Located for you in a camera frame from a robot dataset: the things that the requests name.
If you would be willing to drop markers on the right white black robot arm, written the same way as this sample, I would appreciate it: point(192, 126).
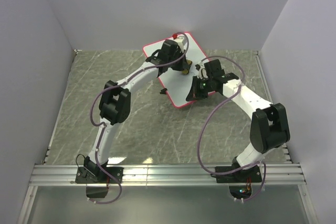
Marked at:
point(269, 127)

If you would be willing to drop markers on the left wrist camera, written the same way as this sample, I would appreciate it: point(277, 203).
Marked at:
point(181, 39)

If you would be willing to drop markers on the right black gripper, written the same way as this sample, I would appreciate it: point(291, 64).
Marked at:
point(194, 94)

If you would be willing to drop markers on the white board with pink frame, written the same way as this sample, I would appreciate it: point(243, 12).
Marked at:
point(178, 85)

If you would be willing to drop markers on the aluminium mounting rail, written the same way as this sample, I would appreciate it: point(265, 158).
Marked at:
point(182, 193)

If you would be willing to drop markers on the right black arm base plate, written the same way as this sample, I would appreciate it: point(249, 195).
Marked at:
point(252, 175)

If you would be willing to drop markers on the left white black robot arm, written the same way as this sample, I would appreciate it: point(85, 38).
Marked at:
point(115, 99)

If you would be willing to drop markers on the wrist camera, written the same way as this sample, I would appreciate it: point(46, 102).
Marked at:
point(181, 39)
point(202, 73)

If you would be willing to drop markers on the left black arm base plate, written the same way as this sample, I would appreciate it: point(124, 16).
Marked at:
point(84, 176)

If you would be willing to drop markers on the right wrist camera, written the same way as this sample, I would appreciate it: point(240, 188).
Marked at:
point(202, 73)

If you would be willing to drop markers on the yellow whiteboard eraser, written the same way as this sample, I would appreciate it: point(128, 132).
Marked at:
point(187, 67)

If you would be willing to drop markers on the left black board foot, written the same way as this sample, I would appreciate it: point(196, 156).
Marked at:
point(163, 91)

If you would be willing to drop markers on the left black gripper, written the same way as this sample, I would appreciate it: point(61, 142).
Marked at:
point(183, 65)

